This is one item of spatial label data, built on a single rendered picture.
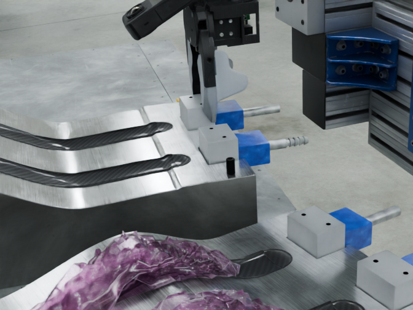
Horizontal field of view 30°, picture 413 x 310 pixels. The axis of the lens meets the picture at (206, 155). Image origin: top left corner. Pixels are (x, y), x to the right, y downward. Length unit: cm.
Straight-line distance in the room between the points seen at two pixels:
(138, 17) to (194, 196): 23
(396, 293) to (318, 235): 11
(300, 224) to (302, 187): 199
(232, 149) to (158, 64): 68
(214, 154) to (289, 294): 23
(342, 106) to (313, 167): 153
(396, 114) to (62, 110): 57
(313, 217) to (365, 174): 208
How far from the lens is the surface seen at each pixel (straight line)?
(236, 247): 80
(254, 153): 91
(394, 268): 72
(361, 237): 82
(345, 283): 75
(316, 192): 274
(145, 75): 149
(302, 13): 133
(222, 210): 88
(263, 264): 78
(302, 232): 79
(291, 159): 299
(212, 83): 95
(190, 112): 98
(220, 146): 89
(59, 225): 85
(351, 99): 141
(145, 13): 94
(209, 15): 95
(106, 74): 152
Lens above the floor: 127
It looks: 25 degrees down
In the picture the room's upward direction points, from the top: 3 degrees counter-clockwise
